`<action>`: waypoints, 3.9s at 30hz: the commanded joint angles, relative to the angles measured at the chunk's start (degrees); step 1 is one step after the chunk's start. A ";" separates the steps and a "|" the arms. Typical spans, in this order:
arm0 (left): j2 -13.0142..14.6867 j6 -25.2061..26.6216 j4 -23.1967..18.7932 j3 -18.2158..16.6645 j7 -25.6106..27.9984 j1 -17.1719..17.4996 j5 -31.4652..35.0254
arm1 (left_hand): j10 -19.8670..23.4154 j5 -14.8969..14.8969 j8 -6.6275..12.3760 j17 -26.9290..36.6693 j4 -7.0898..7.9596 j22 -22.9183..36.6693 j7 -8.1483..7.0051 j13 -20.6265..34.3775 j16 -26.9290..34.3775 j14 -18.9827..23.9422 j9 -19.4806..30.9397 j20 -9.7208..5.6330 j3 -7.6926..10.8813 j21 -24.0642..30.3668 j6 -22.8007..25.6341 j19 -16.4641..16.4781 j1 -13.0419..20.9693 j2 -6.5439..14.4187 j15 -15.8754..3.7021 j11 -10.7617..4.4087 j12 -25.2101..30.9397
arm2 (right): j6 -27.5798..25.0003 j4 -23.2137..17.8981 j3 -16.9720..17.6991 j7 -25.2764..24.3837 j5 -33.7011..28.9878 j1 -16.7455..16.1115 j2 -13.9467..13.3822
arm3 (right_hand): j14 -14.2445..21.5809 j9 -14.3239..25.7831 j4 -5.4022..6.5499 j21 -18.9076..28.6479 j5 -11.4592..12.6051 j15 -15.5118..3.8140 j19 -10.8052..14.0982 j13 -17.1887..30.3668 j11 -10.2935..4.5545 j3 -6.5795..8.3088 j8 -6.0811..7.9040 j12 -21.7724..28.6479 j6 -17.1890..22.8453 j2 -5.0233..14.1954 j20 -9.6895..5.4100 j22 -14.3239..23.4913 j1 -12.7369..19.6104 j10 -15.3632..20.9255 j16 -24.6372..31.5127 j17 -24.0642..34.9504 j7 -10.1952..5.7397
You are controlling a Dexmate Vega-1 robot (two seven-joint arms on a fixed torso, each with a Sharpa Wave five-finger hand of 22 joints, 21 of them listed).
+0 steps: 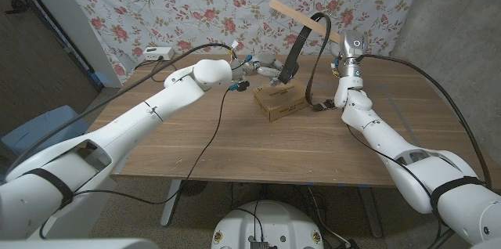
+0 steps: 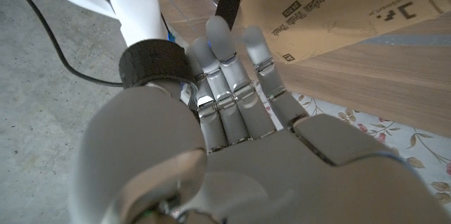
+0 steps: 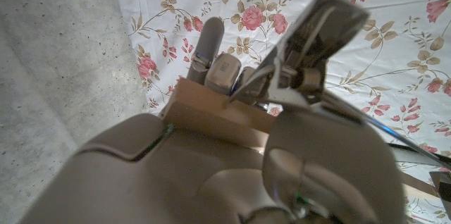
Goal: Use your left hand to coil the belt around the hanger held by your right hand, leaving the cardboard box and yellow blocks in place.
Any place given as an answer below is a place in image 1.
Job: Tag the white power strip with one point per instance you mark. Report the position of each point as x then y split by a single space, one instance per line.
158 53

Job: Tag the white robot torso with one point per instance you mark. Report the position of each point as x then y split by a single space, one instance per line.
274 221

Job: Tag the black round device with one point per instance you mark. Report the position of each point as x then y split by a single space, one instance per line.
193 187

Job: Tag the light wooden stick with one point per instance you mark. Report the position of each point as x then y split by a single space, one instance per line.
289 10

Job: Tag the dark leather belt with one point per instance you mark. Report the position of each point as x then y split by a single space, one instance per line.
297 49

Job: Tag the brown cardboard box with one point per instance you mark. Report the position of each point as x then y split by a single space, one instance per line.
282 104

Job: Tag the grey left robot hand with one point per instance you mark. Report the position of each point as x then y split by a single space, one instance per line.
262 67

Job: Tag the blue-grey plastic bin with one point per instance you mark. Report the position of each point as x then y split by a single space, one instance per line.
39 127

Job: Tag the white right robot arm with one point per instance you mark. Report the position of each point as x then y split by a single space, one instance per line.
372 123

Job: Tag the floral printed backdrop sheet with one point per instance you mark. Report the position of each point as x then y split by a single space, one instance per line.
195 6

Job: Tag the grey metal table leg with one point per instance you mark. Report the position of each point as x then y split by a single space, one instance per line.
372 213
170 210

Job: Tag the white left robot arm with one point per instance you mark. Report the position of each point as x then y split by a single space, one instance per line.
137 116

